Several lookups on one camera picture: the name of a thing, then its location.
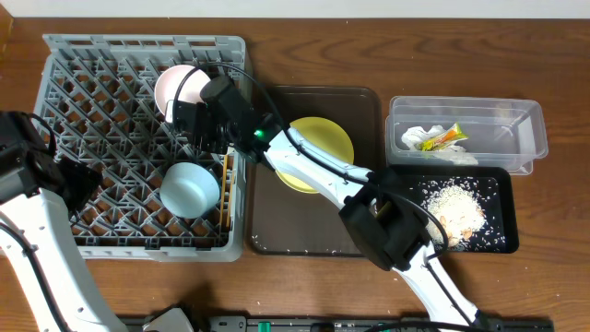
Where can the dark brown serving tray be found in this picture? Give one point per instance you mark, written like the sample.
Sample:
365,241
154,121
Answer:
283,221

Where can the yellow plate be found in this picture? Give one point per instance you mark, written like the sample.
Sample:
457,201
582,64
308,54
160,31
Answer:
327,135

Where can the clear plastic bin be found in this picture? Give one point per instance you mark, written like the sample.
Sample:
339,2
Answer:
504,133

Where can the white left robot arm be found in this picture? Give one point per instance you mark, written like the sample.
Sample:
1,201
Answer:
39,195

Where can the spilled rice pile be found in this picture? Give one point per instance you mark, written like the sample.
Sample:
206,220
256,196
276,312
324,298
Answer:
459,213

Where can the green snack wrapper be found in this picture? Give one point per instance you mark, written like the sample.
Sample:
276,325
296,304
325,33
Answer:
444,139

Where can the white napkin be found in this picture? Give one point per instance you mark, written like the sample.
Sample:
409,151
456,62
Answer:
455,153

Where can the pink bowl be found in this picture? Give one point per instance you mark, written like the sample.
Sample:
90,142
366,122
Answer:
168,83

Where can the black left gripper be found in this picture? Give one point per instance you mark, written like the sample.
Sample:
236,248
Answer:
80,183

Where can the light blue bowl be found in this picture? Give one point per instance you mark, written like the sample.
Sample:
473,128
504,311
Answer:
188,190

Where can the grey plastic dish rack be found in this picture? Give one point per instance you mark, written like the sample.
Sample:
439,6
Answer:
97,96

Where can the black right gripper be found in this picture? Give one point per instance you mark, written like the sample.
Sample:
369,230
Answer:
185,121

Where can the black tray bin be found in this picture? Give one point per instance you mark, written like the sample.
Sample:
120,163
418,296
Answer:
492,188

